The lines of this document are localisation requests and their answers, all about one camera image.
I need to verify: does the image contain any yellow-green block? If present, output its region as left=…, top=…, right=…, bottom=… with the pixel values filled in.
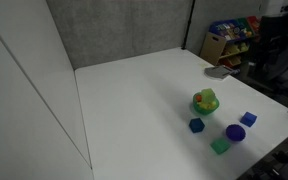
left=200, top=87, right=218, bottom=105

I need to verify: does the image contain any green bowl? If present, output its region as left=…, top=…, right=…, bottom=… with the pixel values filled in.
left=192, top=91, right=221, bottom=116

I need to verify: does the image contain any dark blue block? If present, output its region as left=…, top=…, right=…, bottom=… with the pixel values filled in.
left=188, top=117, right=206, bottom=134

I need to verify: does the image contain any green block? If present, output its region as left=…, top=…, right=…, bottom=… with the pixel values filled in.
left=210, top=136, right=232, bottom=156

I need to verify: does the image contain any bright blue block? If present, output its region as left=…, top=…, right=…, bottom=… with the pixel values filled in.
left=239, top=111, right=258, bottom=128

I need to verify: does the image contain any yellow toy piece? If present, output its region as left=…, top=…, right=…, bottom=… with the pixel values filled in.
left=197, top=100, right=217, bottom=111

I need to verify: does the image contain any grey folded cloth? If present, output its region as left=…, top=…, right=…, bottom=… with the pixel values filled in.
left=203, top=64, right=234, bottom=82

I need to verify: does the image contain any black vertical pole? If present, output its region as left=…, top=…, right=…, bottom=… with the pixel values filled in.
left=180, top=0, right=197, bottom=51

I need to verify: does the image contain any wooden toy shelf with bins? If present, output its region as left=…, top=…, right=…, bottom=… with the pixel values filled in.
left=199, top=15, right=263, bottom=68

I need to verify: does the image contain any purple ball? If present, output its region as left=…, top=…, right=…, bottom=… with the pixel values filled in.
left=225, top=123, right=247, bottom=143

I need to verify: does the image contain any dark office chair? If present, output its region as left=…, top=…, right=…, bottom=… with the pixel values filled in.
left=249, top=11, right=288, bottom=90

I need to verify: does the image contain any black equipment under table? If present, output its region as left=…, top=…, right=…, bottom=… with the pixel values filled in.
left=242, top=132, right=288, bottom=180

